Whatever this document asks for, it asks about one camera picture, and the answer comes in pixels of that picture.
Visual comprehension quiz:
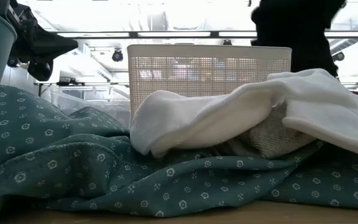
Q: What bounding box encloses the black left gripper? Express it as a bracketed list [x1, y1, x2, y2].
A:
[0, 0, 79, 82]

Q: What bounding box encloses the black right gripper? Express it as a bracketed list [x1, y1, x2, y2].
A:
[286, 39, 340, 78]

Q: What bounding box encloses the cream cloth with grey patch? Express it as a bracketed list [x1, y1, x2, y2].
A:
[216, 102, 316, 159]

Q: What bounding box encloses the green flower-patterned cloth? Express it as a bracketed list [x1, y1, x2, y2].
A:
[0, 83, 358, 218]

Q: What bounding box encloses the large white cloth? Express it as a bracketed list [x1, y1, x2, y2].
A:
[129, 68, 358, 163]

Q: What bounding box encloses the black background table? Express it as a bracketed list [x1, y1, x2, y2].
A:
[33, 80, 130, 97]

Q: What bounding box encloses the clear plastic bin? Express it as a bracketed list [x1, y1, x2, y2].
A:
[48, 85, 132, 128]

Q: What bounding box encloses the white perforated plastic basket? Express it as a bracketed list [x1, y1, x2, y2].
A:
[126, 44, 293, 125]

